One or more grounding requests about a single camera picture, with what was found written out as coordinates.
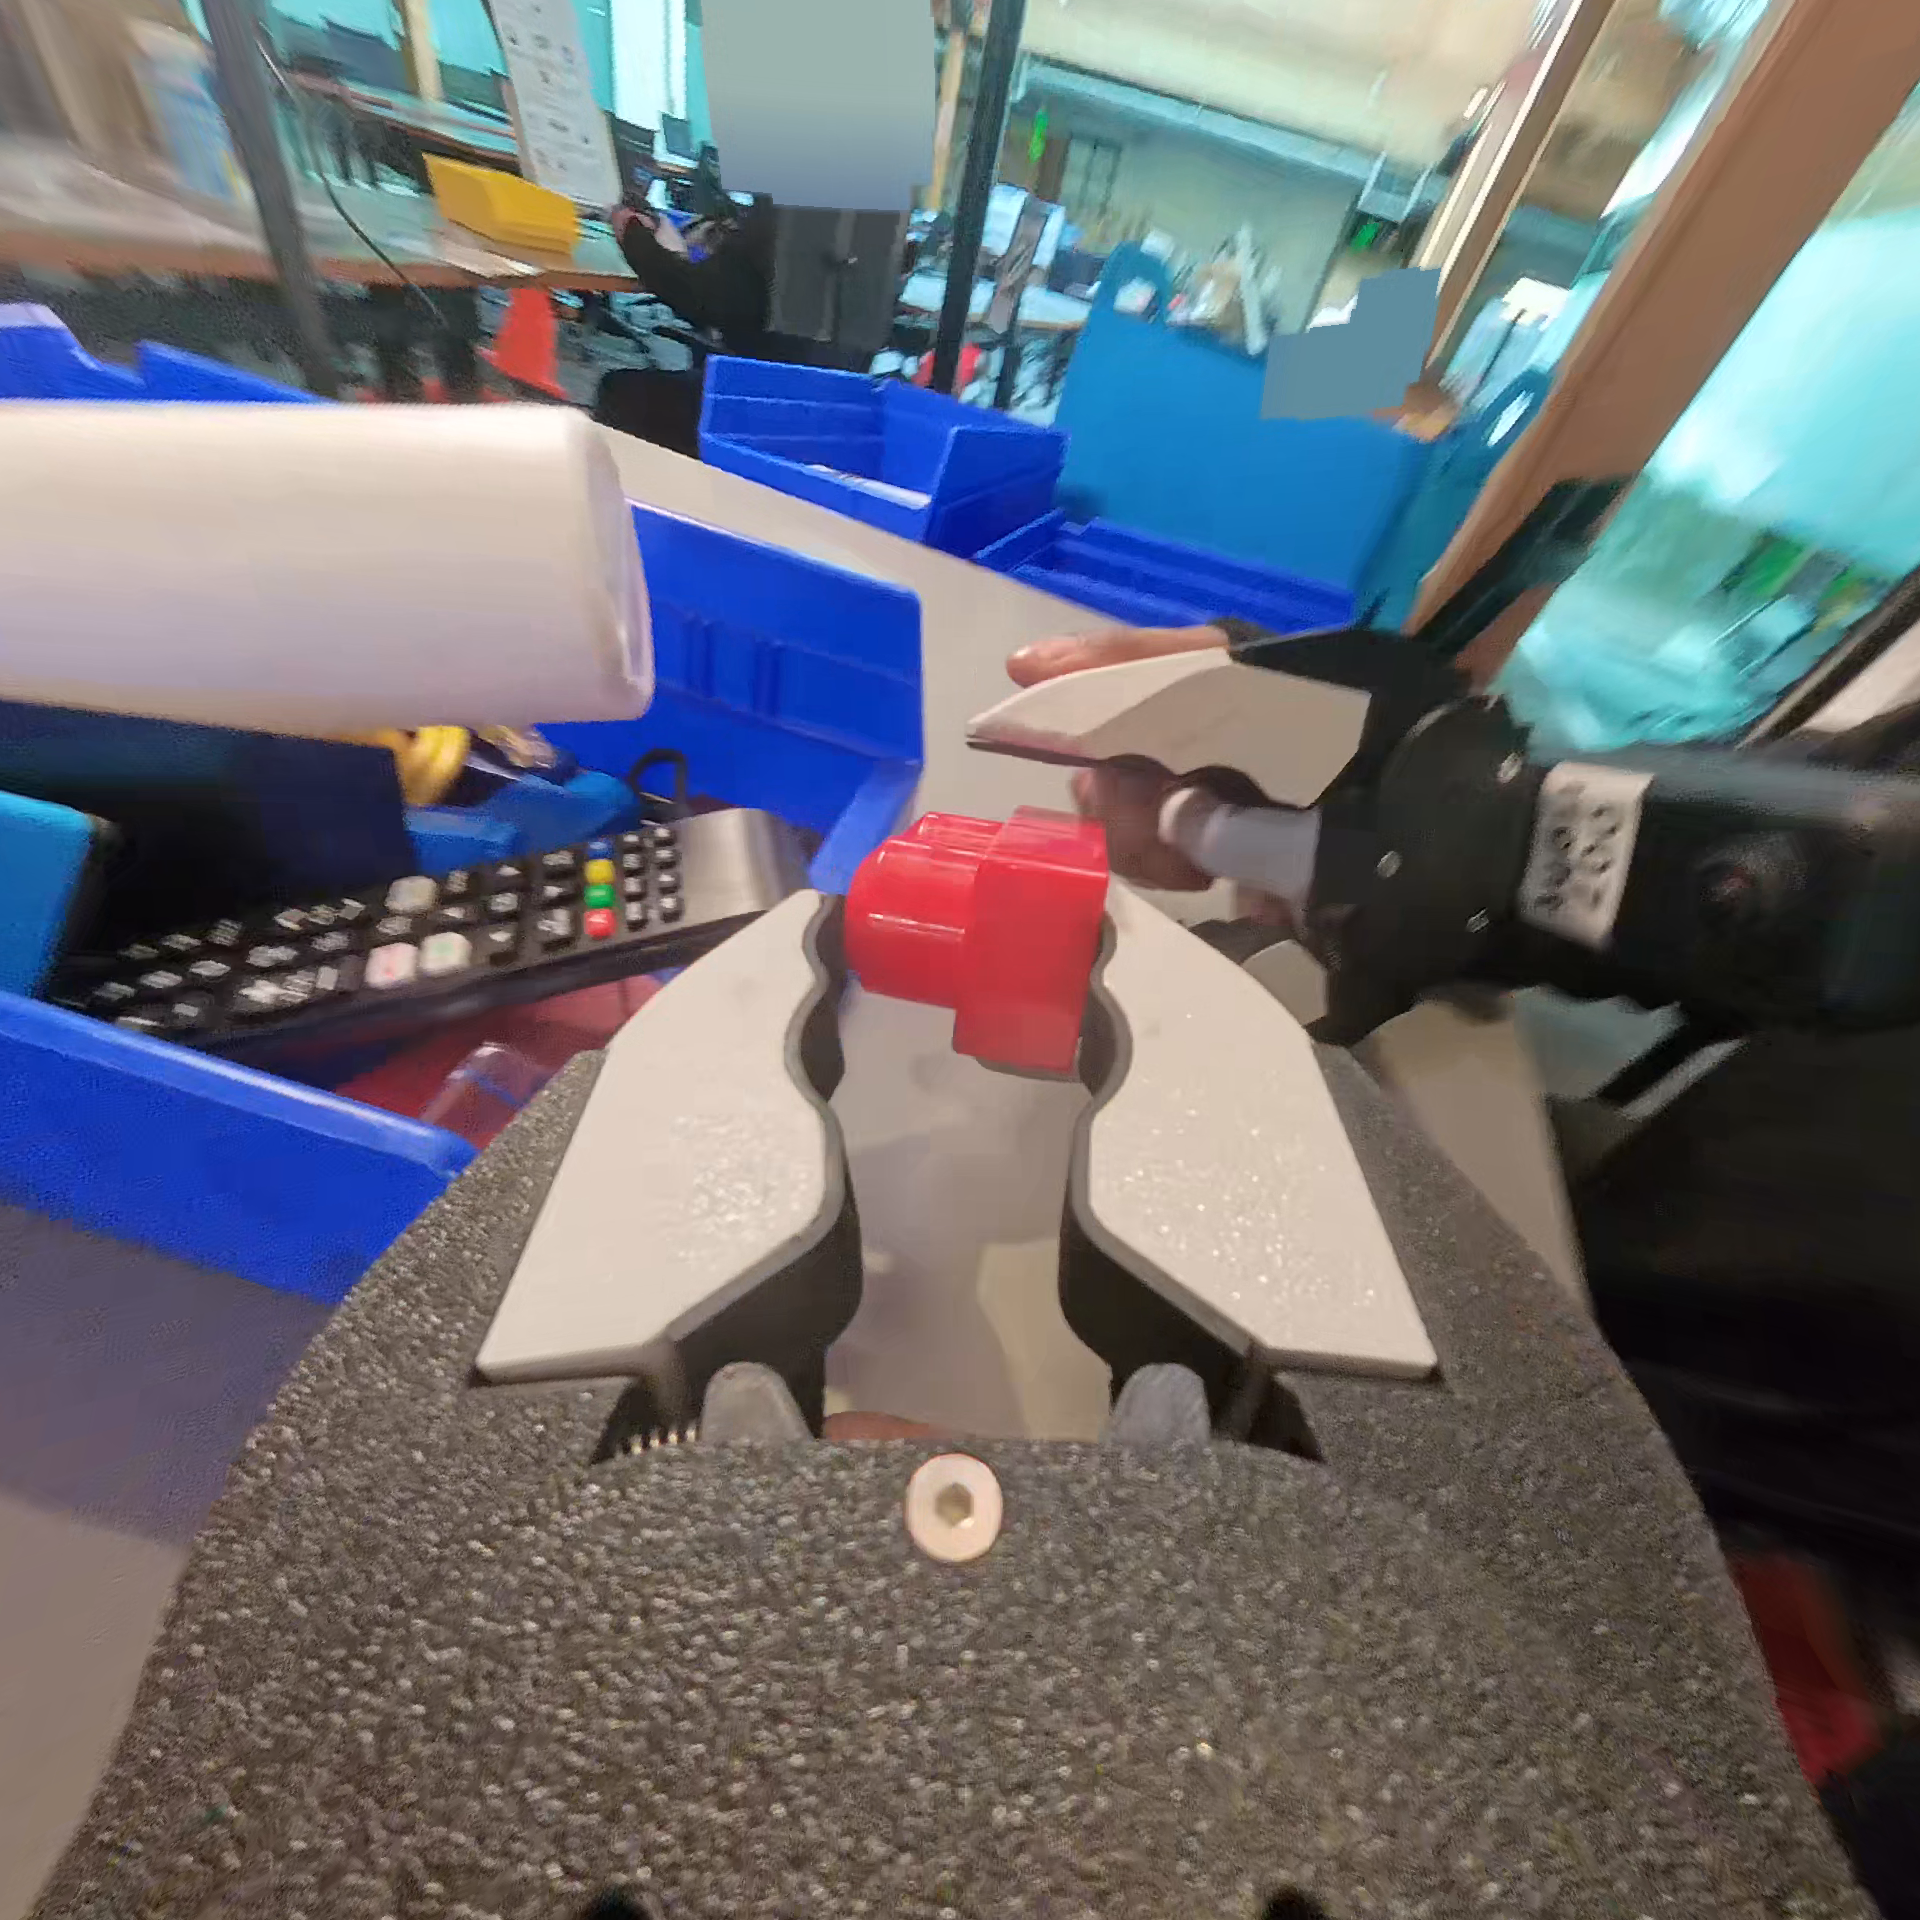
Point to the red toy building block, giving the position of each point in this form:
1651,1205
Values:
974,930

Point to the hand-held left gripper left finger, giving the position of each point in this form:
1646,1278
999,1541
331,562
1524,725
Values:
675,1185

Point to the blue corrugated plastic tote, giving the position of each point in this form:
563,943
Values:
1231,436

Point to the red plastic piece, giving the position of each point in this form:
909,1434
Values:
571,1035

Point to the orange traffic cone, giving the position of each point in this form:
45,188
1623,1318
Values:
527,345

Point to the white sign board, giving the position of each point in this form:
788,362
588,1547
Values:
555,106

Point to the wooden post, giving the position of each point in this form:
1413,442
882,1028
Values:
1651,330

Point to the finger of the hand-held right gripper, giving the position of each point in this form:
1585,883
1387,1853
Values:
1286,974
1201,713

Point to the black remote control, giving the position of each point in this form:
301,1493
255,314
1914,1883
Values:
420,930

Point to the red translucent cube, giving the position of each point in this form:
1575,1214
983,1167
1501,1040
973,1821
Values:
486,1094

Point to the light blue foam block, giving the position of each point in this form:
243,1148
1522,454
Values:
45,900

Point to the white plastic cup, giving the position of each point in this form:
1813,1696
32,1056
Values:
301,571

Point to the yellow tape roll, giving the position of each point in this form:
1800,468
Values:
422,763

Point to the black pole stand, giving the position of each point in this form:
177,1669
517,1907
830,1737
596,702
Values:
270,194
974,194

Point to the person's right hand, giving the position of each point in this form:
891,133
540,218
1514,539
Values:
1119,824

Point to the yellow plastic bin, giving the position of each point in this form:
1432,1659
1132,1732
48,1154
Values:
501,202

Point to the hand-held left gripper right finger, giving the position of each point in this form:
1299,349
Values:
1245,1185

